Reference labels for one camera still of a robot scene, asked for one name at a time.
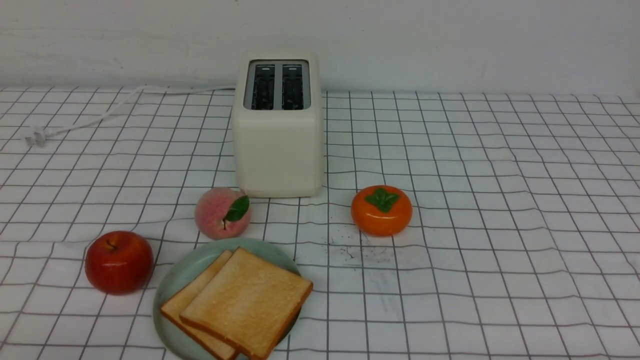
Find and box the toast slice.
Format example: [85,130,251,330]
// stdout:
[179,247,314,360]
[160,250,240,360]

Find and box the pink fake peach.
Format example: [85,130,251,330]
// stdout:
[194,187,252,240]

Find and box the white toaster power cord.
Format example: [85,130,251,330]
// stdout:
[25,85,236,147]

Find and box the cream white toaster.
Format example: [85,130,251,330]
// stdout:
[230,49,326,198]

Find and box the red fake apple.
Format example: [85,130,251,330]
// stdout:
[84,230,154,296]

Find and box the light green plate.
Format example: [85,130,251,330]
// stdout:
[152,237,300,360]

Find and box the orange fake persimmon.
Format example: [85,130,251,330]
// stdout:
[350,185,413,237]

